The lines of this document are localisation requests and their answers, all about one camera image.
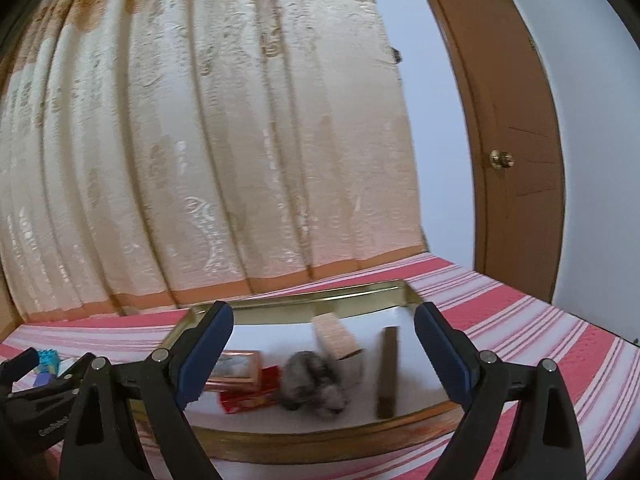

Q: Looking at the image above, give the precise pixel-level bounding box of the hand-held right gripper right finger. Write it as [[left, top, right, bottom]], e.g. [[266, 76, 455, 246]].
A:
[[413, 301, 587, 480]]

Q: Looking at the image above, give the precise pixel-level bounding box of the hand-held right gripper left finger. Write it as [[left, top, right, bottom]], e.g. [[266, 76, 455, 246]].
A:
[[59, 300, 235, 480]]

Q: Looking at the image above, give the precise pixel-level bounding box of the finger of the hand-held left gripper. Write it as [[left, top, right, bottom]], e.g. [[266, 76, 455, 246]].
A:
[[7, 353, 97, 401], [0, 350, 40, 386]]

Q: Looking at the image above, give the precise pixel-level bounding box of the teal toy block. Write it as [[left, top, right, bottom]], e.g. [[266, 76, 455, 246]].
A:
[[34, 349, 62, 376]]

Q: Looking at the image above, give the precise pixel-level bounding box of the copper framed small box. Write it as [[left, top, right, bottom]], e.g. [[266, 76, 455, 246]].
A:
[[202, 350, 263, 393]]

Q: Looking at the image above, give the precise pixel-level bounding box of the red toy brick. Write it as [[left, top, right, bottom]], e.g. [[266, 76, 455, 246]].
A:
[[220, 365, 283, 413]]

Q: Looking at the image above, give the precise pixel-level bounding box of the brown bar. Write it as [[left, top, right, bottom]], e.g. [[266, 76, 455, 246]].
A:
[[375, 326, 401, 420]]

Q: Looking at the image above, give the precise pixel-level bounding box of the grey black toy piece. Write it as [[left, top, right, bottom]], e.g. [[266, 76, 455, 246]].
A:
[[277, 350, 351, 416]]

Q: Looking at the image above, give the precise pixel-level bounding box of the white toy block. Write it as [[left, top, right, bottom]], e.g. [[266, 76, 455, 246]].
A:
[[311, 312, 366, 386]]

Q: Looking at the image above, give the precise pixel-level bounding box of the gold metal tin tray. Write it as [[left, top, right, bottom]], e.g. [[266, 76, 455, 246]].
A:
[[155, 280, 471, 461]]

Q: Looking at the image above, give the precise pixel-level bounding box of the white paper liner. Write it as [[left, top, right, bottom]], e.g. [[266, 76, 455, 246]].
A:
[[200, 305, 451, 433]]

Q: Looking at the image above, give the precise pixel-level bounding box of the pink striped cloth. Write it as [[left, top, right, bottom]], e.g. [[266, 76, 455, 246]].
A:
[[0, 252, 640, 480]]

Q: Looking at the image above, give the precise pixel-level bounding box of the cream floral curtain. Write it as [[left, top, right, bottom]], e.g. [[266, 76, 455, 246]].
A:
[[0, 0, 428, 323]]

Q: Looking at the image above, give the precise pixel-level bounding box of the brown wooden door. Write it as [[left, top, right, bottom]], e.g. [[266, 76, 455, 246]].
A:
[[405, 0, 567, 306]]

